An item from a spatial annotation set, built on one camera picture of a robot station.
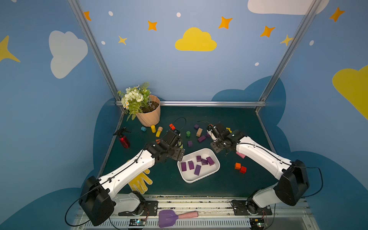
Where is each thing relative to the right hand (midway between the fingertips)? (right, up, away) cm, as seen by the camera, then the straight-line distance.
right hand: (219, 141), depth 85 cm
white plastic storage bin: (-12, -16, +5) cm, 20 cm away
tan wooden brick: (-10, +4, +19) cm, 22 cm away
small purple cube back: (-12, +8, +24) cm, 28 cm away
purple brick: (-21, -15, +3) cm, 26 cm away
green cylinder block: (-18, +3, +19) cm, 26 cm away
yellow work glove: (-47, -24, -3) cm, 53 cm away
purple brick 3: (-13, -18, +3) cm, 22 cm away
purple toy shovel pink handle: (-29, -37, -13) cm, 49 cm away
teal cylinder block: (-52, +7, +20) cm, 56 cm away
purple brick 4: (-9, 0, +17) cm, 19 cm away
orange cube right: (+13, -16, +3) cm, 20 cm away
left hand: (-24, -4, -5) cm, 25 cm away
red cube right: (+15, -17, +2) cm, 23 cm away
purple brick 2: (-17, -15, +4) cm, 23 cm away
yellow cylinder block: (-44, +7, +19) cm, 48 cm away
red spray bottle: (-61, +1, +6) cm, 61 cm away
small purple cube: (-12, -12, +6) cm, 17 cm away
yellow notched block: (+13, +6, +22) cm, 26 cm away
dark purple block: (-8, -14, +7) cm, 18 cm away
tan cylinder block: (-40, +7, +24) cm, 47 cm away
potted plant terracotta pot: (-49, +24, +1) cm, 55 cm away
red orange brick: (-30, +8, +23) cm, 39 cm away
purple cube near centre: (-17, -3, +13) cm, 22 cm away
